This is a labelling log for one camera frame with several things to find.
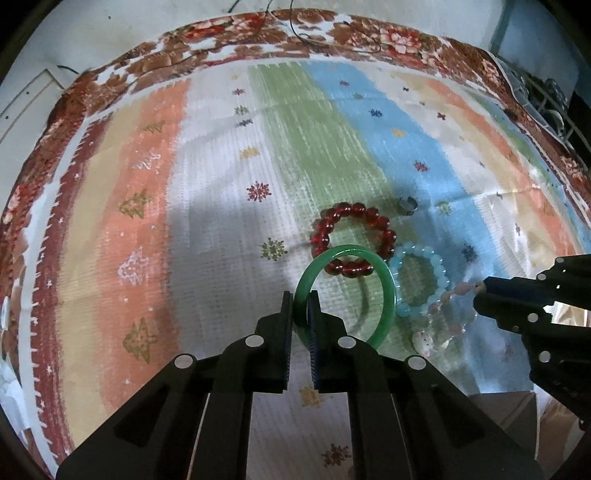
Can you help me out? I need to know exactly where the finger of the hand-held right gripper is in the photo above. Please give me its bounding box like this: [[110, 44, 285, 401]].
[[481, 253, 591, 306], [474, 295, 591, 417]]

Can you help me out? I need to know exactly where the red bead bracelet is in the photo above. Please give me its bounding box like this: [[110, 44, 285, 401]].
[[310, 202, 397, 279]]

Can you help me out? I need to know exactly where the colourful striped tablecloth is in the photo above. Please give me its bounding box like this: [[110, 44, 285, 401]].
[[0, 11, 591, 480]]

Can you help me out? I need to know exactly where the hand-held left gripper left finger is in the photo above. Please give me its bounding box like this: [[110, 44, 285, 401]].
[[55, 291, 295, 480]]

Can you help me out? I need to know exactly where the pink bead bracelet with shell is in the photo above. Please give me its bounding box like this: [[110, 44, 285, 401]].
[[410, 282, 486, 356]]

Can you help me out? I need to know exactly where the black cable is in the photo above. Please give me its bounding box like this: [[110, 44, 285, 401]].
[[265, 0, 385, 52]]

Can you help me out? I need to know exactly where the light blue bead bracelet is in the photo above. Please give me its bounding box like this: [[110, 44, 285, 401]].
[[388, 244, 450, 319]]

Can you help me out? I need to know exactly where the striped snowflake mat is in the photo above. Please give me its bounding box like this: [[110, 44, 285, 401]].
[[28, 60, 583, 480]]

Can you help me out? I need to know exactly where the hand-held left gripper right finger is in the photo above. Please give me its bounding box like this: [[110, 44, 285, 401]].
[[308, 291, 544, 480]]

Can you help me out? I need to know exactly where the metal wire rack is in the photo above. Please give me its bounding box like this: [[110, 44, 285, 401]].
[[502, 59, 591, 155]]

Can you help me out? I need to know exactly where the green jade bangle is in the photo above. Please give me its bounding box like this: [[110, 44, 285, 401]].
[[294, 244, 397, 352]]

